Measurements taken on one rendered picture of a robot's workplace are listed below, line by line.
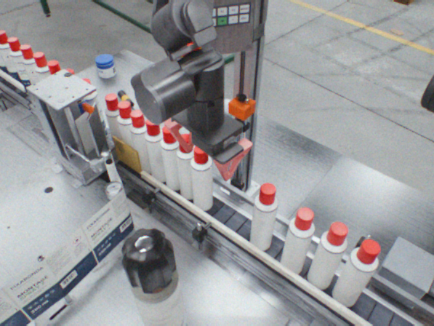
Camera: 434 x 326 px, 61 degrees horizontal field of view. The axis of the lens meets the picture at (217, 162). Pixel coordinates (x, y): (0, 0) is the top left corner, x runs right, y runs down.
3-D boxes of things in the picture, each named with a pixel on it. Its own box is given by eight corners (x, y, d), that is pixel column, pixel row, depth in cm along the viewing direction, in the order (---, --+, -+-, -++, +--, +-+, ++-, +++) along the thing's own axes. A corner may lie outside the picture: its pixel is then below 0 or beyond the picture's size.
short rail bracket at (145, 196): (145, 215, 103) (138, 186, 94) (161, 201, 106) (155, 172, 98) (153, 220, 101) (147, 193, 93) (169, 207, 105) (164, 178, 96)
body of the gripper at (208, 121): (214, 155, 55) (212, 115, 50) (170, 123, 60) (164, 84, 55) (243, 134, 58) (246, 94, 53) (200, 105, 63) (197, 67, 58)
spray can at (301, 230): (275, 267, 86) (286, 215, 72) (286, 252, 89) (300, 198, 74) (294, 281, 84) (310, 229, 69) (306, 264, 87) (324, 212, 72)
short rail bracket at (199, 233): (192, 250, 95) (190, 223, 86) (200, 242, 97) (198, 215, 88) (202, 257, 94) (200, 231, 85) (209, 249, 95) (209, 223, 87)
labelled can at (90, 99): (89, 137, 118) (70, 81, 103) (102, 129, 120) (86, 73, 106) (99, 144, 115) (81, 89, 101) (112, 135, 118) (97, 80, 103)
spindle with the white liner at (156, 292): (134, 323, 77) (102, 247, 56) (164, 291, 82) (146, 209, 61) (165, 352, 73) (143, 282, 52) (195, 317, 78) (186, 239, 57)
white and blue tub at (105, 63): (112, 79, 149) (108, 64, 144) (95, 77, 150) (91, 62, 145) (118, 70, 154) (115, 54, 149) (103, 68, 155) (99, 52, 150)
